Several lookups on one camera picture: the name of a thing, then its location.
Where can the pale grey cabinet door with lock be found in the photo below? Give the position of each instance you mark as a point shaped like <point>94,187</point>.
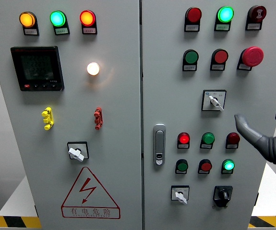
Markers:
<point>171,100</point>

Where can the silver door lock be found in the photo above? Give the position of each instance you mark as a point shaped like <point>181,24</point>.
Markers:
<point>159,143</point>

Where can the large red stop button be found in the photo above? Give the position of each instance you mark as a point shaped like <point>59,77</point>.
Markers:
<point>253,56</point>

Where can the pale grey cabinet door with display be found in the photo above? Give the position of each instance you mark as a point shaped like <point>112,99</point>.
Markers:
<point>118,107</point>

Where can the large green push button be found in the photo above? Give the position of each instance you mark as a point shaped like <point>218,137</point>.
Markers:
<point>191,56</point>

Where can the dark red buzzer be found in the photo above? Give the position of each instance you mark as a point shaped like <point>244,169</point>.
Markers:
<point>257,13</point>

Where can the small green lamp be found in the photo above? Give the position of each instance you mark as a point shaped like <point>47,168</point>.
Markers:
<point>208,138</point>

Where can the small green lit button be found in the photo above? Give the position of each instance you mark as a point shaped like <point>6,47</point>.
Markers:
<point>228,165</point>

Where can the large dark red lamp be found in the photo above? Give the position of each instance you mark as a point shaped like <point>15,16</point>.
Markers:
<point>194,15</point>

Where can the black yellow striped tape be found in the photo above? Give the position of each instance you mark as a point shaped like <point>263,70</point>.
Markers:
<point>15,222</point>
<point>269,221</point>

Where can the orange-red lit lamp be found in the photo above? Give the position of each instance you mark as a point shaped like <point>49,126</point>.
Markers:
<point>87,18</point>

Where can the small green push button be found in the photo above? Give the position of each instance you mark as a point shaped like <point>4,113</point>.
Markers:
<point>182,166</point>

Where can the small red push button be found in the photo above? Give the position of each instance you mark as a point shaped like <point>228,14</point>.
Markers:
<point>206,166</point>

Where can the black display meter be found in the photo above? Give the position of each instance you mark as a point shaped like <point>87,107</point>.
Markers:
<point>38,68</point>

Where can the small dark red lamp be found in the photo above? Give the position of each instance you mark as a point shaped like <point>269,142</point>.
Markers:
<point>233,138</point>

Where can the black cabinet hinge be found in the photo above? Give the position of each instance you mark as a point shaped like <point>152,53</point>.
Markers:
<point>36,210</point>
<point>256,198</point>

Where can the large red push button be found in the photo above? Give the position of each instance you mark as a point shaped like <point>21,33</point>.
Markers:
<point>220,56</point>

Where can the red warning triangle sign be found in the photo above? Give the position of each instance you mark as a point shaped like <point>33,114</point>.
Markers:
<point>91,210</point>

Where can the large green lit lamp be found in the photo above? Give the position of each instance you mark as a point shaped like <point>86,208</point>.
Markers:
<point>57,18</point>
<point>225,14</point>

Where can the white round lamp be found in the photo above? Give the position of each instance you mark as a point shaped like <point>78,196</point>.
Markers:
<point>93,69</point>

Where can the small red lit lamp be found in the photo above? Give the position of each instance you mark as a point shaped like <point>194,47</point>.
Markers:
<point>183,138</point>

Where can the yellow round lamp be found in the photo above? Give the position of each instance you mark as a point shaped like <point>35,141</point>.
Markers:
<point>27,19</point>

